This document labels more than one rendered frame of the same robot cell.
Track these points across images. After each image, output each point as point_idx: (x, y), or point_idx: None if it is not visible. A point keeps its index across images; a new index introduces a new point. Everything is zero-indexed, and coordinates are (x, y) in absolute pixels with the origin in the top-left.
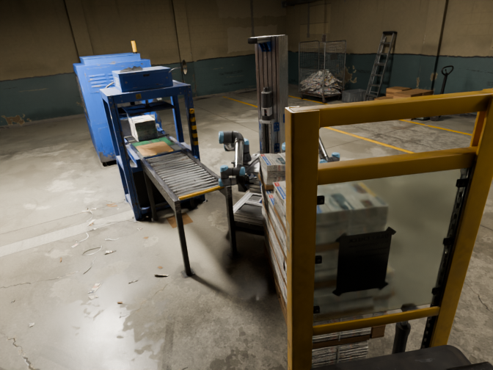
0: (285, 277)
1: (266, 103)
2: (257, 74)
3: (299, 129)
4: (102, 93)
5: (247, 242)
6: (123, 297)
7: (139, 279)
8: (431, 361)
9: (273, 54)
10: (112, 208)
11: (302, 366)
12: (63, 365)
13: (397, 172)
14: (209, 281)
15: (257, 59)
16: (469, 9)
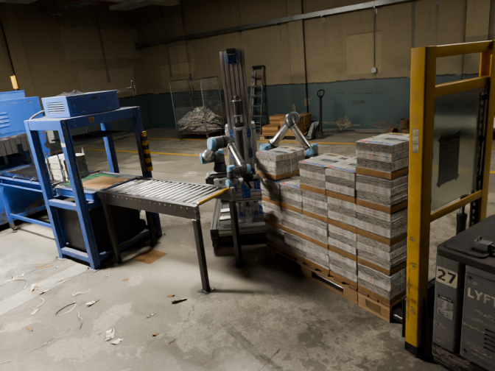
0: (330, 242)
1: (239, 110)
2: (225, 85)
3: (429, 57)
4: (35, 123)
5: (242, 252)
6: (155, 330)
7: (157, 311)
8: (494, 221)
9: (239, 65)
10: (48, 268)
11: (425, 253)
12: None
13: (462, 89)
14: (235, 288)
15: (223, 71)
16: (323, 43)
